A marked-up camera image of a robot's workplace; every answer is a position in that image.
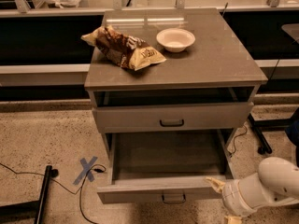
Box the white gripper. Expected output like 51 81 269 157
206 176 255 224

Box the grey drawer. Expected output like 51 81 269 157
93 103 253 133
98 129 236 203

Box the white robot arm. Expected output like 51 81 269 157
206 157 299 224

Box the grey top drawer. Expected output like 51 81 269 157
93 103 253 133

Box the grey drawer cabinet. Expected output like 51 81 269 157
84 7 269 156

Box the black stand leg right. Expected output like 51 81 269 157
249 111 299 154

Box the black stand leg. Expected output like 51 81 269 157
249 111 299 154
0 165 58 224

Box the blue tape cross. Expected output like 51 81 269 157
73 156 97 185

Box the white bowl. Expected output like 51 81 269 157
156 28 195 53

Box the brown yellow chip bag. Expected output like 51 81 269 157
81 25 166 71

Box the black stand leg left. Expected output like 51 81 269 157
0 165 58 224

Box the thin cable beside cabinet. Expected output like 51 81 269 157
228 123 249 158

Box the black floor cable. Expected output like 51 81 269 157
0 161 107 224

